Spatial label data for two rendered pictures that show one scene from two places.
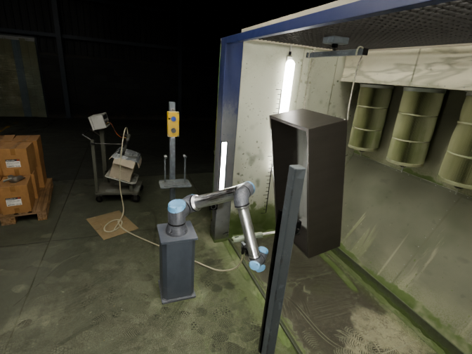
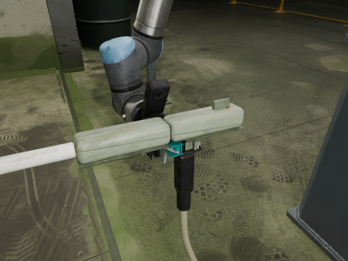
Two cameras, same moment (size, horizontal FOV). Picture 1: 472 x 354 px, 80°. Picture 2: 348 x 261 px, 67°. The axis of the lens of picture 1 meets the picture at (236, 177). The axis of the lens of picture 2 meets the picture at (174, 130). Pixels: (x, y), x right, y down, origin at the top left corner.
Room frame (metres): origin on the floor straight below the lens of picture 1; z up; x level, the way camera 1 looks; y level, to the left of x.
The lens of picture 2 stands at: (2.67, -0.16, 0.78)
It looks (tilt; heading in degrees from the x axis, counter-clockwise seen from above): 32 degrees down; 178
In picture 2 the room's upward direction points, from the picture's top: straight up
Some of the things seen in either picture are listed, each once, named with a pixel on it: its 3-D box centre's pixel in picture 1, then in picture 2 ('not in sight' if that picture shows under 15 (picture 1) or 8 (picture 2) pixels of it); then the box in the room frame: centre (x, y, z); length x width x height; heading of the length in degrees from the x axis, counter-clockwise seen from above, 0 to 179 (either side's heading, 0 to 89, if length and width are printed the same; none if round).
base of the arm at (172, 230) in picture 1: (176, 225); not in sight; (2.11, 0.48, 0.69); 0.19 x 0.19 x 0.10
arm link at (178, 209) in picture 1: (177, 211); not in sight; (2.12, 0.47, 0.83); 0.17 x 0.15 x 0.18; 157
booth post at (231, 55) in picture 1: (224, 150); not in sight; (3.05, 0.15, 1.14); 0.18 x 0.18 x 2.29; 23
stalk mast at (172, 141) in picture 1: (172, 175); not in sight; (2.96, 0.72, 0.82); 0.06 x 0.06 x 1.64; 23
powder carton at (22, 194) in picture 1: (17, 194); not in sight; (3.17, 2.75, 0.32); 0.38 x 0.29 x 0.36; 30
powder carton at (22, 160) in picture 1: (18, 158); not in sight; (3.51, 2.92, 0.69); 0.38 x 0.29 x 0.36; 24
